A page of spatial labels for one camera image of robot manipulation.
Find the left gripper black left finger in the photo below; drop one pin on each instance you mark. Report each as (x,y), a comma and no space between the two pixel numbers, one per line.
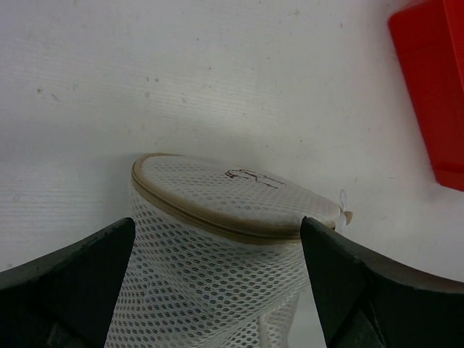
(67,298)

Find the beige zipper pull tab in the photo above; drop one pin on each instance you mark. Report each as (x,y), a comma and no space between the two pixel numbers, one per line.
(345,216)

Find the red plastic tray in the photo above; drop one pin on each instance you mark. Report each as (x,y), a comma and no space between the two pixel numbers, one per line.
(428,39)

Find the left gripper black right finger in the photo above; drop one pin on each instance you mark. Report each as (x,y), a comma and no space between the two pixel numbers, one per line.
(365,299)

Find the white mesh laundry bag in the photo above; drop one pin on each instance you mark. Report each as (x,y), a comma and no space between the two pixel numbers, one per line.
(217,260)

